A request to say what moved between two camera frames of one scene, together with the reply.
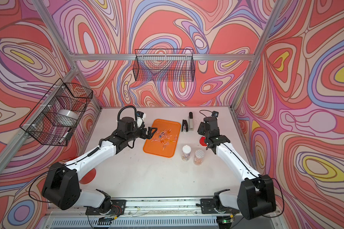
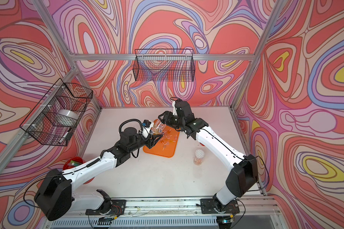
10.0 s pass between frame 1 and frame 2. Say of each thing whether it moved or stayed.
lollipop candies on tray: stayed
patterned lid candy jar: stayed
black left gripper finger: moved
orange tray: stayed
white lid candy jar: moved
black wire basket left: stayed
